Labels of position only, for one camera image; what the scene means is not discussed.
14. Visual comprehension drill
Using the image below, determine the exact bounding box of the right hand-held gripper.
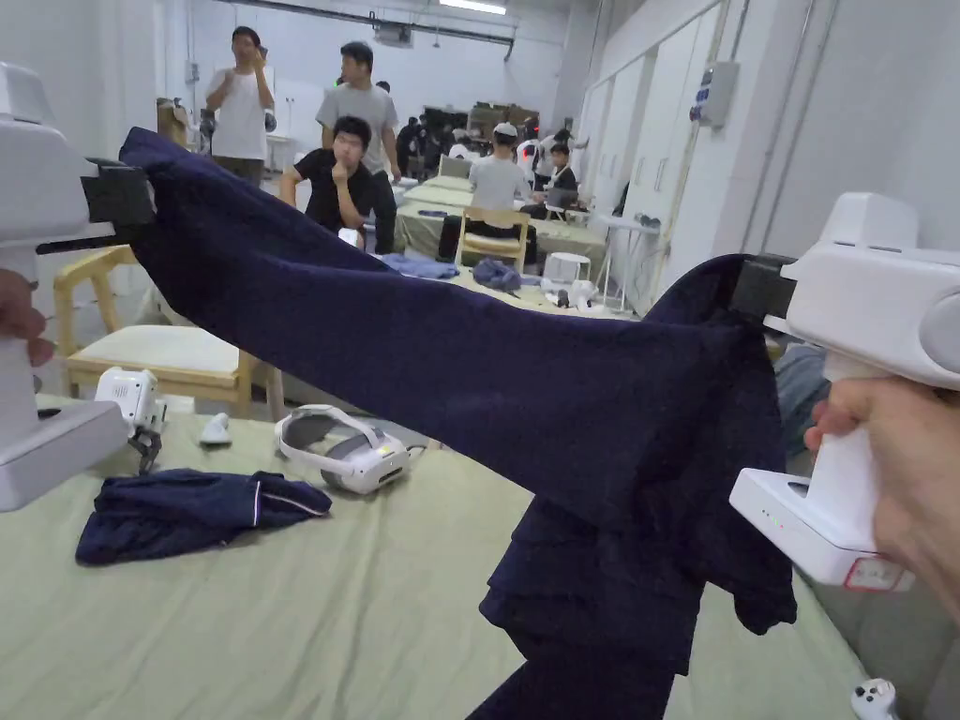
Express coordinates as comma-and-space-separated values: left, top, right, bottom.
728, 192, 960, 593

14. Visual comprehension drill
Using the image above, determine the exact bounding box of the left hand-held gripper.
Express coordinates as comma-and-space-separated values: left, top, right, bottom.
0, 63, 157, 513

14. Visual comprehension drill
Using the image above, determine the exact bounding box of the dark blue shirt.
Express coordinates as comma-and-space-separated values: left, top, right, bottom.
118, 126, 800, 720

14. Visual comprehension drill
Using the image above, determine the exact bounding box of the person's left hand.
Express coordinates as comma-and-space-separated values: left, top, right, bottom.
0, 267, 56, 368

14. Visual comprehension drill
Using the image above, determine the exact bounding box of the person's right hand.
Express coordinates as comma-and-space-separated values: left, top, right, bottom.
803, 373, 960, 618

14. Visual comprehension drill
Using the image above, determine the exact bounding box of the wooden chair with pale seat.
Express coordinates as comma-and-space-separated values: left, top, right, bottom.
52, 244, 288, 423

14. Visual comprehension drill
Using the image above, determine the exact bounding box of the brown carton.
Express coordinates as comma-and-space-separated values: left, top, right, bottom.
155, 97, 190, 150

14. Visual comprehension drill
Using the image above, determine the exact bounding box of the spare hand-held gripper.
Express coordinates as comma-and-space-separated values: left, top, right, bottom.
93, 365, 169, 476
540, 277, 603, 311

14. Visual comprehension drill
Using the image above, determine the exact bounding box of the white ironing board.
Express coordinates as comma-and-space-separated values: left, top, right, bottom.
594, 211, 663, 310

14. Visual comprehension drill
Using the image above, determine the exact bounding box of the grey electrical box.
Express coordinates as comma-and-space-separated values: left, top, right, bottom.
689, 60, 741, 129

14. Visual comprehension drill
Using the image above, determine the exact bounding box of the bed with pale green sheet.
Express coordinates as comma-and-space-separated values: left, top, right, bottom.
393, 196, 610, 265
0, 393, 875, 720
366, 253, 650, 325

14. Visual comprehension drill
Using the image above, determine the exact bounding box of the dark blue garment white piping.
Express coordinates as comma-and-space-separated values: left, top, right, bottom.
74, 468, 335, 568

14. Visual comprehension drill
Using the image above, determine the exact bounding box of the white round stool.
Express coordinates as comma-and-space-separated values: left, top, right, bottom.
540, 252, 597, 303

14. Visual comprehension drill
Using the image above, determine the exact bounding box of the white headset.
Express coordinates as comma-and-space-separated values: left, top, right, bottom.
273, 404, 413, 497

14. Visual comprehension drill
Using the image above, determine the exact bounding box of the group of people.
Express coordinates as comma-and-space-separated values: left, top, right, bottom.
374, 78, 593, 188

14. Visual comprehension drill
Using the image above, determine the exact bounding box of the grey blue cloth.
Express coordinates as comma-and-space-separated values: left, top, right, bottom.
472, 257, 525, 294

